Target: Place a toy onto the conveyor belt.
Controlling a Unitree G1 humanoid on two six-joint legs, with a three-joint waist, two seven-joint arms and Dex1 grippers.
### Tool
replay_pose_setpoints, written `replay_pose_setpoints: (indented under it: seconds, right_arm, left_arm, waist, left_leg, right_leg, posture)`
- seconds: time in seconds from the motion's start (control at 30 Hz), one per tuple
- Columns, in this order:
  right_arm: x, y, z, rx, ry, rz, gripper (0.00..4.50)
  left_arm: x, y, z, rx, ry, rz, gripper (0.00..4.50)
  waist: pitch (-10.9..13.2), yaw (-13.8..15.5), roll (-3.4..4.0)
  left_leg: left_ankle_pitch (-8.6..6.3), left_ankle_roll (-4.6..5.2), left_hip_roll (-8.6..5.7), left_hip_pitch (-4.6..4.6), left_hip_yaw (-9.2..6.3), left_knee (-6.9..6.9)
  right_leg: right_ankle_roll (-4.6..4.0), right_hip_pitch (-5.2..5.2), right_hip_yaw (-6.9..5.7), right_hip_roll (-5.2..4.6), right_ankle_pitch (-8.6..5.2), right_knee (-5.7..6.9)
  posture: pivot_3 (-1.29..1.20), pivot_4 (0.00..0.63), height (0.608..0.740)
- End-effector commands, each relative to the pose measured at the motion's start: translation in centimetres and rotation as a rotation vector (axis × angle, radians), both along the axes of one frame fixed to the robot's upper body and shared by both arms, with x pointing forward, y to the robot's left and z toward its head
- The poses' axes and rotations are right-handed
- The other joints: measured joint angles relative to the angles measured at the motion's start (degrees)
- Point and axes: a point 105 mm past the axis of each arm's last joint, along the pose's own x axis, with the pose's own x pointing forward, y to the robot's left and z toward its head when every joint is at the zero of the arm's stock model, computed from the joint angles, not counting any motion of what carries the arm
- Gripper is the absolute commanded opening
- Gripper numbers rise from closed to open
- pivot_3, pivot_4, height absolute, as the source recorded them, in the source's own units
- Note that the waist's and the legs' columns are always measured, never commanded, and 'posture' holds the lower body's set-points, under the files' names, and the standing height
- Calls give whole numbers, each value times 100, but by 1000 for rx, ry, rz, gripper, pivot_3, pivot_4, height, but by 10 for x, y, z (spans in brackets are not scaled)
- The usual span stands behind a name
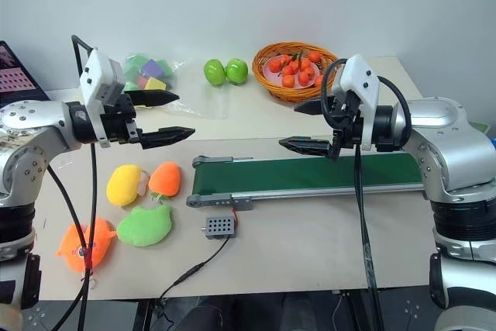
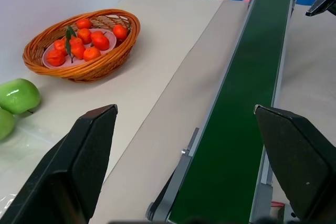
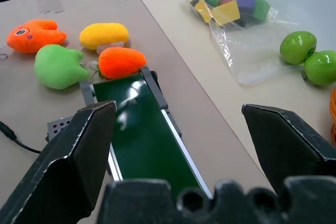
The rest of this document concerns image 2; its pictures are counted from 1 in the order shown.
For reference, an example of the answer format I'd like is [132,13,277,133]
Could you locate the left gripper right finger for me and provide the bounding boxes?
[253,104,336,221]

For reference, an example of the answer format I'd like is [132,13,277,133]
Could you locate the pink plate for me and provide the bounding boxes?
[43,28,117,68]

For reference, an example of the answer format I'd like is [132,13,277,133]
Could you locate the green conveyor belt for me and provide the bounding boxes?
[145,0,300,224]

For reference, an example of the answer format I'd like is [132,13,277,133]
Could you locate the brown wicker basket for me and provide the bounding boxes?
[22,8,141,82]

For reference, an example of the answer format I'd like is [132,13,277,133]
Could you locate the clear plastic film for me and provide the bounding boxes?
[0,120,65,210]

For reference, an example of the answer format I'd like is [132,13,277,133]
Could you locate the green leaf sprig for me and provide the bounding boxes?
[65,25,77,63]

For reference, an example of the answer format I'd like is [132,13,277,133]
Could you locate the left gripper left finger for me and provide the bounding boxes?
[0,104,118,224]

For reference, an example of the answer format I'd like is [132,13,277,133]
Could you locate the green apple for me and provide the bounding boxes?
[0,78,42,115]
[0,108,16,141]

